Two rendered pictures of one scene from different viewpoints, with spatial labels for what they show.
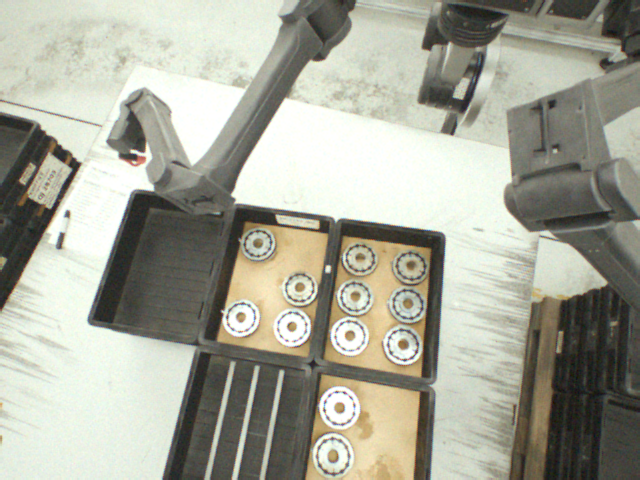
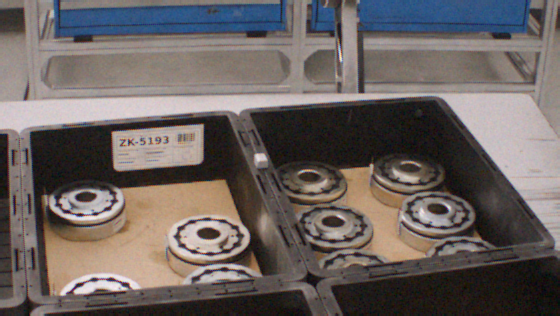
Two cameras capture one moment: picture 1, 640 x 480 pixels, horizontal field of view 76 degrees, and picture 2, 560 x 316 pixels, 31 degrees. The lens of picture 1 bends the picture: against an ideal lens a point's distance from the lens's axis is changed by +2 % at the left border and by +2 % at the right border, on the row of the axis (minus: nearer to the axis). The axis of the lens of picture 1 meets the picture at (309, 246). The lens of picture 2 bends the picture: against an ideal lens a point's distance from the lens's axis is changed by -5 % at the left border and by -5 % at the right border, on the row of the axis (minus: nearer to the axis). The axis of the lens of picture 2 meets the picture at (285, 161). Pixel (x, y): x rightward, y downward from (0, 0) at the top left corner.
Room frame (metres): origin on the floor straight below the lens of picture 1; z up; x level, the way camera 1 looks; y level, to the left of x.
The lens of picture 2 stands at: (-0.71, 0.53, 1.58)
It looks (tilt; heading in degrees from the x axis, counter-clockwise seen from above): 29 degrees down; 329
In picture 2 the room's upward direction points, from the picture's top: 3 degrees clockwise
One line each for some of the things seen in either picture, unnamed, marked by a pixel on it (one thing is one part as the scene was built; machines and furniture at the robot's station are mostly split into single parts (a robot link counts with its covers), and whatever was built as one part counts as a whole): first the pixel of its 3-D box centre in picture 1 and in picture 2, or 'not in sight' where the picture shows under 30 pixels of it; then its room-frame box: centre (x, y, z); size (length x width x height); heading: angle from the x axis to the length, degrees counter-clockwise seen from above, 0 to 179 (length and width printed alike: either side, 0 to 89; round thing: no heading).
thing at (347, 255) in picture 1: (360, 258); (308, 181); (0.32, -0.14, 0.86); 0.10 x 0.10 x 0.01
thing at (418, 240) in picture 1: (379, 299); (383, 215); (0.20, -0.17, 0.87); 0.40 x 0.30 x 0.11; 164
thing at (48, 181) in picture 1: (49, 181); not in sight; (0.99, 1.10, 0.41); 0.31 x 0.02 x 0.16; 156
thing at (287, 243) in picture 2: (270, 278); (145, 202); (0.28, 0.11, 0.92); 0.40 x 0.30 x 0.02; 164
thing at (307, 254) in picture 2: (382, 296); (386, 180); (0.20, -0.17, 0.92); 0.40 x 0.30 x 0.02; 164
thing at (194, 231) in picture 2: (299, 287); (208, 235); (0.26, 0.04, 0.86); 0.05 x 0.05 x 0.01
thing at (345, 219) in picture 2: (355, 296); (332, 223); (0.22, -0.11, 0.86); 0.05 x 0.05 x 0.01
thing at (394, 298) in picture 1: (407, 304); (437, 213); (0.18, -0.25, 0.86); 0.10 x 0.10 x 0.01
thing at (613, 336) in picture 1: (628, 349); not in sight; (-0.01, -1.13, 0.37); 0.40 x 0.30 x 0.45; 156
